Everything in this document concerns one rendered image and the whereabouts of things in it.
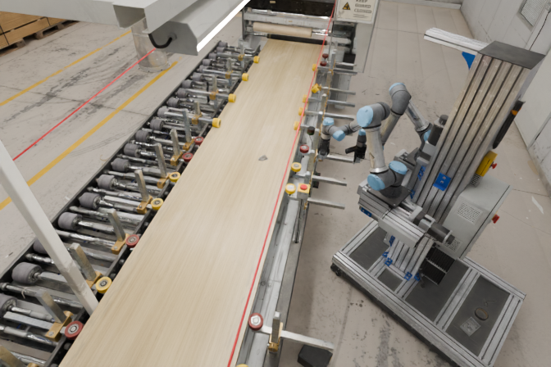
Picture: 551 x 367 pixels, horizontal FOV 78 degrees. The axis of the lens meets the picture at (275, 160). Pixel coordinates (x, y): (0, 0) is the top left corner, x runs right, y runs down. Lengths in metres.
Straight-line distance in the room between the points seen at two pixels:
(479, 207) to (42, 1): 2.20
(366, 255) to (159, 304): 1.78
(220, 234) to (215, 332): 0.60
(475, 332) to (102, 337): 2.44
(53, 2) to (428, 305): 2.86
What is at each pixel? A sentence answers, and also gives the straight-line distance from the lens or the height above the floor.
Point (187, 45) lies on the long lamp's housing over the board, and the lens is 0.93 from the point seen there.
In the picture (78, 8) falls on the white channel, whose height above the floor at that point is 2.44.
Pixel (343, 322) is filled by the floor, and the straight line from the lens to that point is 3.00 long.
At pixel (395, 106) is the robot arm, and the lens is 2.48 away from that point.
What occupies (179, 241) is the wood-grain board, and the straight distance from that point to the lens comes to 2.24.
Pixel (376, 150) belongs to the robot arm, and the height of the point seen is 1.40.
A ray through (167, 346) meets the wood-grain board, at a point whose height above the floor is 0.90.
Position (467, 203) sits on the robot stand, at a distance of 2.34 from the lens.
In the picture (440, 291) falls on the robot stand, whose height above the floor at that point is 0.21.
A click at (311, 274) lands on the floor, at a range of 3.14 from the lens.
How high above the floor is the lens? 2.67
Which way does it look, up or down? 40 degrees down
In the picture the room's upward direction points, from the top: 3 degrees clockwise
